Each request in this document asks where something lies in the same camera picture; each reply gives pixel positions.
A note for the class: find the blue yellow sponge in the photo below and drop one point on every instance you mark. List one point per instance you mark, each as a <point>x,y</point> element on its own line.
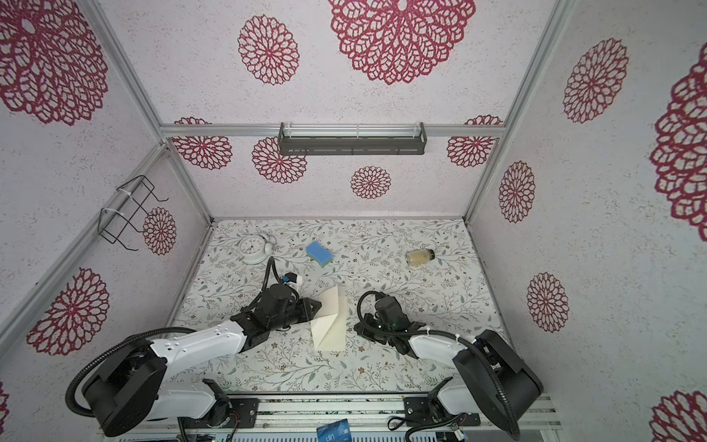
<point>319,254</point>

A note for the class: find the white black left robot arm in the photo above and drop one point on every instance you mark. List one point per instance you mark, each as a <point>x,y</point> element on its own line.
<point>133,381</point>

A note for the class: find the cream square paper sheet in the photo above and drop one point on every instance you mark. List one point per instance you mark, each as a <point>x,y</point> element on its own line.
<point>328,328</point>

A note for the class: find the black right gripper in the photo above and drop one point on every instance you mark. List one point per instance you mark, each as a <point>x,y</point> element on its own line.
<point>369,332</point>

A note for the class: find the white alarm clock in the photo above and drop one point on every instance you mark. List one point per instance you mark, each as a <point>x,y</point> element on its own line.
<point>255,249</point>

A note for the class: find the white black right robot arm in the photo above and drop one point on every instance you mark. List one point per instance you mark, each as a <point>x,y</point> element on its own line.
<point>491,379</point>

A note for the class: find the blue card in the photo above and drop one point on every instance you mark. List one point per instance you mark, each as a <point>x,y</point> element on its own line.
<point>338,431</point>

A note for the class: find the black wire wall basket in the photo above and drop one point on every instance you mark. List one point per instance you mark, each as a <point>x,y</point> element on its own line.
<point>137,191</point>

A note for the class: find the glass jar with black lid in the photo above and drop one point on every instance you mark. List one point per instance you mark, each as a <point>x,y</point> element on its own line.
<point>416,258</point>

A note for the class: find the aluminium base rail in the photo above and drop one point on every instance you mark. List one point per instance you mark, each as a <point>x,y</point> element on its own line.
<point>296,417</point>

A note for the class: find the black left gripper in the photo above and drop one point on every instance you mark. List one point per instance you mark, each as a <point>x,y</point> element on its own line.
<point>305,309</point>

